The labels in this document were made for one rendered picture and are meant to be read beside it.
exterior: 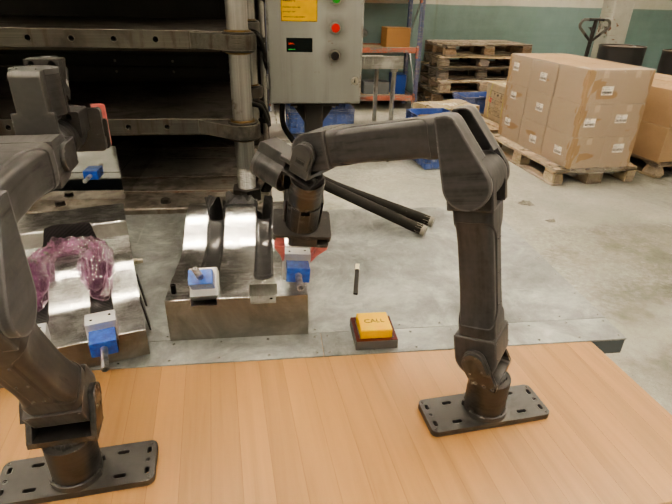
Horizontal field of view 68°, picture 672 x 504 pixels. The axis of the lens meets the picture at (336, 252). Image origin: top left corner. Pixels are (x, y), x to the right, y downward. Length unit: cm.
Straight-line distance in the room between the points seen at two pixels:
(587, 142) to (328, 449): 411
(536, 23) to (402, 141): 780
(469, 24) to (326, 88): 644
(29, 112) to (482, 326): 66
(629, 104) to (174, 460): 443
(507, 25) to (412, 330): 745
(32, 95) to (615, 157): 455
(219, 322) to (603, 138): 411
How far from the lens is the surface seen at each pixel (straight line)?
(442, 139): 65
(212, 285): 92
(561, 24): 865
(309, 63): 168
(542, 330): 110
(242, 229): 116
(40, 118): 75
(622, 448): 91
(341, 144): 74
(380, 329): 95
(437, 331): 103
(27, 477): 84
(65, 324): 103
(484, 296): 73
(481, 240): 70
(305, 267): 92
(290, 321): 97
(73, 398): 69
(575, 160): 465
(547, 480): 82
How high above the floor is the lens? 139
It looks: 27 degrees down
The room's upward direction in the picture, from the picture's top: 1 degrees clockwise
